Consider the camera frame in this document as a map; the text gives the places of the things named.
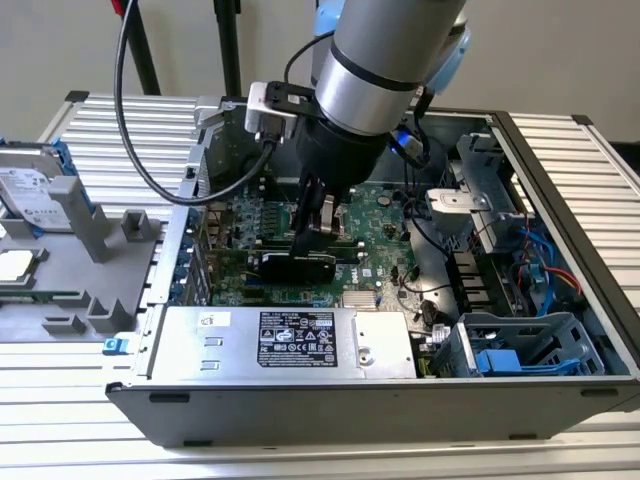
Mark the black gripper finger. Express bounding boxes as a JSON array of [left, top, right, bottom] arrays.
[[314, 192, 335, 234], [290, 174, 321, 259]]

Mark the green graphics card black cooler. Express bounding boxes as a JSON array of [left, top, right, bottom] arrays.
[[199, 239, 337, 287]]

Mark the green motherboard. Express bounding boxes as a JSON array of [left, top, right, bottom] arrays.
[[199, 179, 419, 309]]

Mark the silver finned heatsink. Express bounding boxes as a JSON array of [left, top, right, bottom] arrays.
[[342, 291, 377, 309]]

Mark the silver metal drive cage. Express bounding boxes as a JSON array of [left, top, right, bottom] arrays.
[[424, 132, 536, 254]]

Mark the black stand leg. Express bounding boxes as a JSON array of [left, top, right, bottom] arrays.
[[119, 0, 162, 96], [213, 0, 245, 99]]

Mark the silver power supply unit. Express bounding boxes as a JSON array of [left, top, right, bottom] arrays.
[[149, 305, 419, 381]]

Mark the black plastic drive bay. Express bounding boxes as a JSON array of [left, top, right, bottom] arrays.
[[447, 249, 516, 314]]

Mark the grey open PC case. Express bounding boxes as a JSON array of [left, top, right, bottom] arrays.
[[104, 94, 640, 449]]

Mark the empty blue disk carrier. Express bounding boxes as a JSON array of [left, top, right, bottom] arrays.
[[472, 347, 576, 376]]

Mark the grey plastic disk bay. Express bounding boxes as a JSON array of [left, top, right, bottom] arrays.
[[432, 312, 609, 379]]

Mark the grey parts rack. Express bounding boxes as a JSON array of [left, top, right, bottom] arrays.
[[0, 144, 166, 341]]

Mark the hard disk blue carrier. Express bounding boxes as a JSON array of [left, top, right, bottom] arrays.
[[0, 139, 94, 236]]

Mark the green RAM stick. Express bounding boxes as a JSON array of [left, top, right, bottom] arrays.
[[0, 292, 84, 304]]

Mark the silver CPU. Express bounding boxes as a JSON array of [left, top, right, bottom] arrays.
[[0, 247, 49, 286]]

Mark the black camera cable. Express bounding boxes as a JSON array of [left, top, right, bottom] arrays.
[[113, 0, 276, 206]]

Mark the blue wire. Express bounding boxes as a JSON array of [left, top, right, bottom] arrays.
[[517, 224, 559, 319]]

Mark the red wire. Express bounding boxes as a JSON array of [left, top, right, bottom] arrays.
[[543, 267, 582, 297]]

